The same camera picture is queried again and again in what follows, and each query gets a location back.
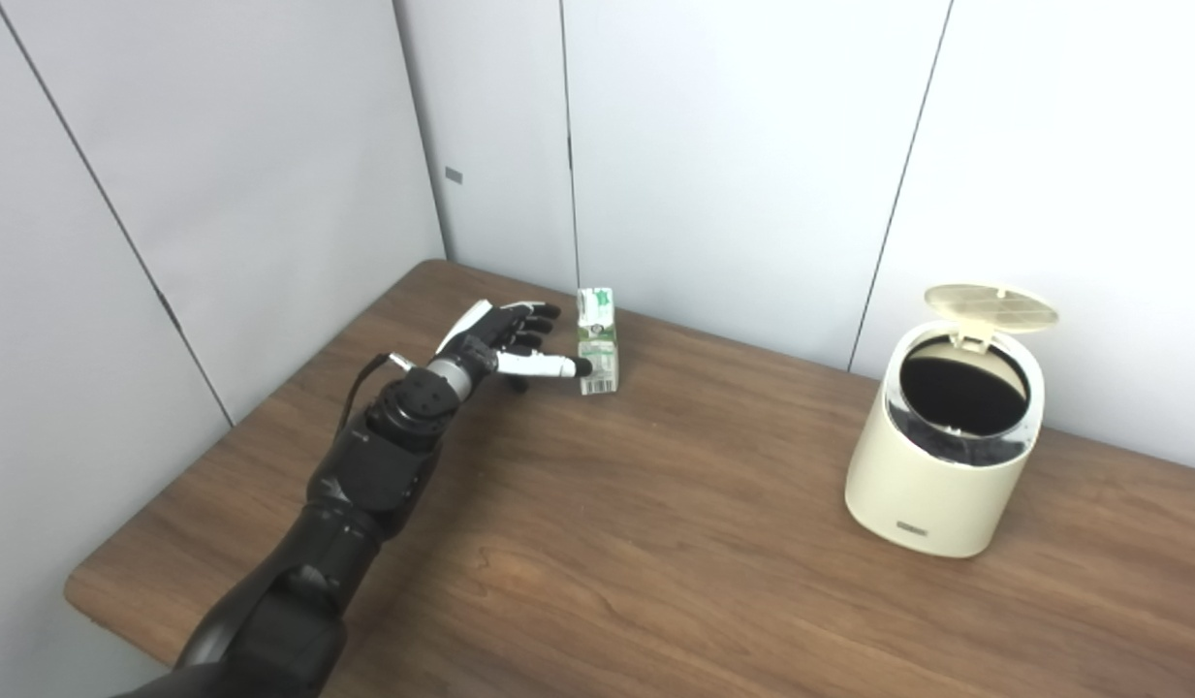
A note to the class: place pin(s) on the cream round bin lid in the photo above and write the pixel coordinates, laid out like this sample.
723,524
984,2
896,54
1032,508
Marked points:
990,305

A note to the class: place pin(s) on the cream-colored round bin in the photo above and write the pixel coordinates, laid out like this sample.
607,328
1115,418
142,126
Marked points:
931,494

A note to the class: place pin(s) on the green white milk carton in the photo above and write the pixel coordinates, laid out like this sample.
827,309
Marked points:
597,330

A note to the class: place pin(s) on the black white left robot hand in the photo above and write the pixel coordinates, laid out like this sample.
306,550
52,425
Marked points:
490,334

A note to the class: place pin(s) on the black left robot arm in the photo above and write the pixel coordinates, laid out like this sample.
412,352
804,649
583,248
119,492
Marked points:
364,485

